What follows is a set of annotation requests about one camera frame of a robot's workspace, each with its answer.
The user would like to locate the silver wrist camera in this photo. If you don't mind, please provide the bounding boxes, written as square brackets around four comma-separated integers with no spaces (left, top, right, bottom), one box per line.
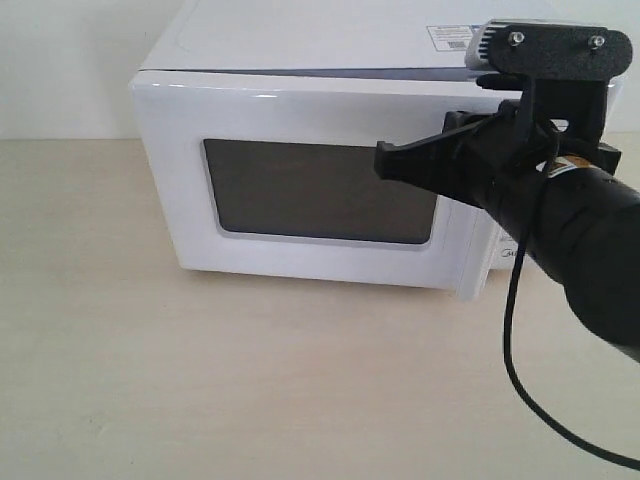
[463,18,609,69]

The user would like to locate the white microwave oven body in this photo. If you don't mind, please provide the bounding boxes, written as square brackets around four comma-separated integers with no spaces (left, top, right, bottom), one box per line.
[138,0,626,281]

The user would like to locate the black camera cable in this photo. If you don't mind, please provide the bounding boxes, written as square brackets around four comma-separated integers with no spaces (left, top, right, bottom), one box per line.
[503,117,640,476]

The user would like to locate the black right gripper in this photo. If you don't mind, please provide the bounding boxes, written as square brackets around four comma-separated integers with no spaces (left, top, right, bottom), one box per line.
[373,100,622,235]

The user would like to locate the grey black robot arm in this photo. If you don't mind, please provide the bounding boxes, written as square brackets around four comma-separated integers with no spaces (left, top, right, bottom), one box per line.
[374,101,639,360]

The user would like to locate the blue white warning sticker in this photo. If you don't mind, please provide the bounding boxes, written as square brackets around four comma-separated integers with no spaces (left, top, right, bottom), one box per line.
[427,25,476,52]

